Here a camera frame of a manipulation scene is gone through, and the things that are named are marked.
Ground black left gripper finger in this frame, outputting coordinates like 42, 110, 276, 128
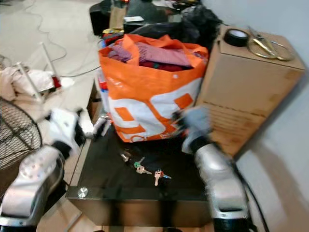
97, 115, 112, 140

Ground orange and white shopping bag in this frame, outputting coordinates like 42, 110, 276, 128
98, 34, 210, 144

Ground blue plastic bag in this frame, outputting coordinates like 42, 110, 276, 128
96, 41, 110, 115

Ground key with green cap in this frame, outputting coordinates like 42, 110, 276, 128
133, 157, 153, 176

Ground dark red cloth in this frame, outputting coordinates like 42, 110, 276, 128
139, 59, 195, 73

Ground key with red cap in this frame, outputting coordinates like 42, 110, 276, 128
153, 169, 172, 187

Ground pink striped cloth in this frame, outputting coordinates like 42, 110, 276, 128
107, 42, 194, 68

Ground tall brown cardboard box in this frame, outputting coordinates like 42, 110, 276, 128
192, 24, 308, 158

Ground pale crumpled cloth pile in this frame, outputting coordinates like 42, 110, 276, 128
0, 66, 62, 103

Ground black glass table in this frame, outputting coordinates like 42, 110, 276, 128
66, 130, 238, 229

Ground black tape roll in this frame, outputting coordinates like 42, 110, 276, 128
223, 29, 250, 48

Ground black plastic rubbish bag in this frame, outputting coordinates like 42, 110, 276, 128
180, 4, 224, 45

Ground low black cabinet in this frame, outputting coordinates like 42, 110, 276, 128
89, 0, 198, 37

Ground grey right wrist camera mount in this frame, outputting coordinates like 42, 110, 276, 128
181, 106, 214, 142

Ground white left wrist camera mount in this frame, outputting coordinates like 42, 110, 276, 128
49, 107, 85, 156

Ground black wire fan guard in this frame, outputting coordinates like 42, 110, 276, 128
0, 99, 43, 171

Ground white metal rack frame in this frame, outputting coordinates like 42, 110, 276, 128
15, 41, 62, 105

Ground thin floor cable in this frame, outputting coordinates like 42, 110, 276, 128
24, 0, 102, 79

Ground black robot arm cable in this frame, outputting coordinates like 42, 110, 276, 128
232, 159, 271, 232

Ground gold handled scissors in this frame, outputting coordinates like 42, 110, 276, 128
246, 26, 295, 61

